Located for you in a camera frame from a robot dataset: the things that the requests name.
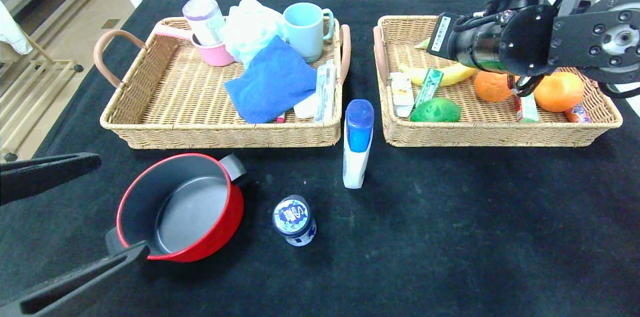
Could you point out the blue towel cloth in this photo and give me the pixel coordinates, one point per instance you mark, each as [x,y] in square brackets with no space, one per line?
[272,84]

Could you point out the green red candy box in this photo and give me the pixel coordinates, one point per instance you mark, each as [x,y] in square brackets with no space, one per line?
[526,107]

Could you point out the white bottle blue cap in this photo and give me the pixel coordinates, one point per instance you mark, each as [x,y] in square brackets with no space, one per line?
[357,157]

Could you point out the textured orange fruit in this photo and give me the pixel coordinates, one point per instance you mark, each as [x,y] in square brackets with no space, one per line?
[492,88]

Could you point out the white soap bar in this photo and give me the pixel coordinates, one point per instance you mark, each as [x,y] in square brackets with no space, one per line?
[306,107]

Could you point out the black tablecloth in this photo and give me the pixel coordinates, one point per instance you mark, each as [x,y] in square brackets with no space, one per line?
[320,277]

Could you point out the small orange blue can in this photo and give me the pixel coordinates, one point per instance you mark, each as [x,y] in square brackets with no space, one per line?
[577,115]

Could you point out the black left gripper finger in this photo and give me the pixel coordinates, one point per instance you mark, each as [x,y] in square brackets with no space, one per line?
[45,177]
[75,289]

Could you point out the teal ceramic mug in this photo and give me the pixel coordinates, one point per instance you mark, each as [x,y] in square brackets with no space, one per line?
[305,32]

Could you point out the wooden rolling rack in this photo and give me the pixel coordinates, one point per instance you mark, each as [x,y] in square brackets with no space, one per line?
[30,102]

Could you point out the light blue bath pouf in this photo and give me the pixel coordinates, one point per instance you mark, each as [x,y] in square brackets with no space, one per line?
[250,27]

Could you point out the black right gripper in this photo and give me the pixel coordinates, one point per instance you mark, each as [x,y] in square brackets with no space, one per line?
[440,35]

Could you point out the green gum box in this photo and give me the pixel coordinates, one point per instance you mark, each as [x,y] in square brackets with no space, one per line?
[430,84]

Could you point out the yellow banana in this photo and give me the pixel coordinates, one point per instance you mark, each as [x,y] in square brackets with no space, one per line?
[457,75]

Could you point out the green avocado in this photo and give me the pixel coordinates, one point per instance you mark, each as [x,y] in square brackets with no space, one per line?
[435,110]

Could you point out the smooth orange fruit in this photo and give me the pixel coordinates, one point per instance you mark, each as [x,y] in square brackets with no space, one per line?
[558,93]

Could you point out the clear plastic toothbrush pack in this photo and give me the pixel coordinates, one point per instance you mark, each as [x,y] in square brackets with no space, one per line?
[325,92]

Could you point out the white hanging cloth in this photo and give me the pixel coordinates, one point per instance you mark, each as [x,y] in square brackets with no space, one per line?
[12,32]

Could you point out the white yellow snack box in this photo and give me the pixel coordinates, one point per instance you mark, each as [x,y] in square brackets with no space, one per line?
[401,97]

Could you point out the small pink marker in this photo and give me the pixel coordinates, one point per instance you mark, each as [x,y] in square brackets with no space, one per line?
[281,118]

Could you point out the purple eggplant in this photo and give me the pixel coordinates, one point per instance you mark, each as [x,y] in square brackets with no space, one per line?
[423,45]

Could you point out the small jar blue lid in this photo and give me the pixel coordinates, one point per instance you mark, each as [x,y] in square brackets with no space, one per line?
[294,219]

